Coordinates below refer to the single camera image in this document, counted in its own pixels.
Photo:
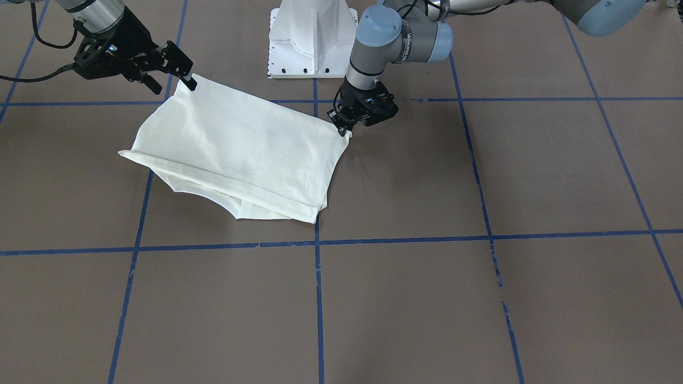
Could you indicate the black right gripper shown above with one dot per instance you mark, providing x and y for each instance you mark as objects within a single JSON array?
[{"x": 129, "y": 33}]

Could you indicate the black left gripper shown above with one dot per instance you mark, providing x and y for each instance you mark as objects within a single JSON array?
[{"x": 349, "y": 97}]

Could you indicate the cream cat print shirt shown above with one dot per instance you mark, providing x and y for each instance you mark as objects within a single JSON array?
[{"x": 256, "y": 159}]

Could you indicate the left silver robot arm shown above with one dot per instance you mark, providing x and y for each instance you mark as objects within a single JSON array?
[{"x": 394, "y": 32}]

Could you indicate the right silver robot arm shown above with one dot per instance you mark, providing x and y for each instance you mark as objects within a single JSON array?
[{"x": 96, "y": 15}]

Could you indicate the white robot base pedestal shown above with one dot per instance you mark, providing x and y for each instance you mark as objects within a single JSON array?
[{"x": 311, "y": 39}]

